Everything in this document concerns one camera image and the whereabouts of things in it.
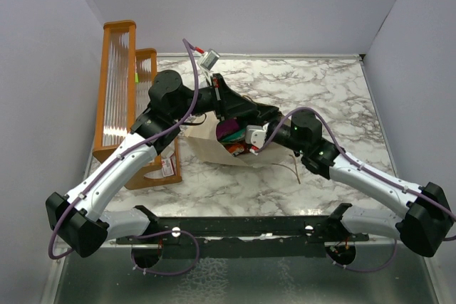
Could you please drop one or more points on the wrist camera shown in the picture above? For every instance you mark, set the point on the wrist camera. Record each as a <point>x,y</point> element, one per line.
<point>207,60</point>
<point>255,137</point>

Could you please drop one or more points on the red snack packet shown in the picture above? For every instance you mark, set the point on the red snack packet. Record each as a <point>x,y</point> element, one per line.
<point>237,148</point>

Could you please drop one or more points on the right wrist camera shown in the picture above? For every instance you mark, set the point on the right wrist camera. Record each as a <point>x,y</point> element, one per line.
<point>255,137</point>

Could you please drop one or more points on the red white label card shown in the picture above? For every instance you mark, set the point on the red white label card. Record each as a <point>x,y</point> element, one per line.
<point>168,164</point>

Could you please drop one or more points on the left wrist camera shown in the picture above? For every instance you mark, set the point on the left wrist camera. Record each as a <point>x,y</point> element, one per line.
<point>207,60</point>

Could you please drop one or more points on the teal snack packet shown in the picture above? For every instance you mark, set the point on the teal snack packet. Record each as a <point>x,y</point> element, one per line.
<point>234,137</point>

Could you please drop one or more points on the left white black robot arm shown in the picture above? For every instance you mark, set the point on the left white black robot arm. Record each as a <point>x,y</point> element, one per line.
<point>76,216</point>

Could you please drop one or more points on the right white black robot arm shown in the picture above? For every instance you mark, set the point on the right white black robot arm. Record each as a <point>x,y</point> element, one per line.
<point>418,215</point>

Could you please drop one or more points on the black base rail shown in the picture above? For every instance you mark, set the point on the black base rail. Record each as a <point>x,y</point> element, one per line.
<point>182,237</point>

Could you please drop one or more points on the beige paper bag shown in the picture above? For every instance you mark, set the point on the beige paper bag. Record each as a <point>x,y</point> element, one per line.
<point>224,143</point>

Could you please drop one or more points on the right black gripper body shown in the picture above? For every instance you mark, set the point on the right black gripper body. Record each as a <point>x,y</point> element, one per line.
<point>281,134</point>

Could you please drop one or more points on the magenta snack packet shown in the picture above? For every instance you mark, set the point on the magenta snack packet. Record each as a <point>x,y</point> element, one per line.
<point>226,127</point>

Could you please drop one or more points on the wooden tiered display rack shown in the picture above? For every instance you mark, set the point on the wooden tiered display rack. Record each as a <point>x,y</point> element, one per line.
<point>126,74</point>

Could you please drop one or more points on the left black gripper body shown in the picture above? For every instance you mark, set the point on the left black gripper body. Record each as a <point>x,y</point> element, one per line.
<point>217,95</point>

